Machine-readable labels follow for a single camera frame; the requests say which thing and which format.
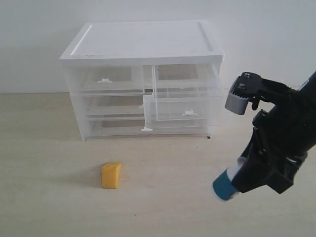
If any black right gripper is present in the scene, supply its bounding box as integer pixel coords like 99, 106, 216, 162
232, 79, 309, 194

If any teal bottle white cap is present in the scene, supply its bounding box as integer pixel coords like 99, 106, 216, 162
212, 157, 246, 201

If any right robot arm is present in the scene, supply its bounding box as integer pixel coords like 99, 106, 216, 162
225, 72, 316, 194

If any white plastic drawer cabinet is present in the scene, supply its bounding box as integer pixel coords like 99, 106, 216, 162
60, 20, 224, 140

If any clear bottom wide drawer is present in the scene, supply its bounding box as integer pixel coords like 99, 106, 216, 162
82, 117, 210, 140

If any clear wide drawer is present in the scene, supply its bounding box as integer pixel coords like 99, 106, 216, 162
82, 117, 210, 140
80, 95, 144, 117

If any clear middle wide drawer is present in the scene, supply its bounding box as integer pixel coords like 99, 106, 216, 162
80, 95, 144, 117

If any yellow cheese wedge block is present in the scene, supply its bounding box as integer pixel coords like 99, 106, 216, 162
101, 162, 122, 189

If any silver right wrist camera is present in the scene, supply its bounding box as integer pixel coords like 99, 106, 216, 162
225, 72, 263, 115

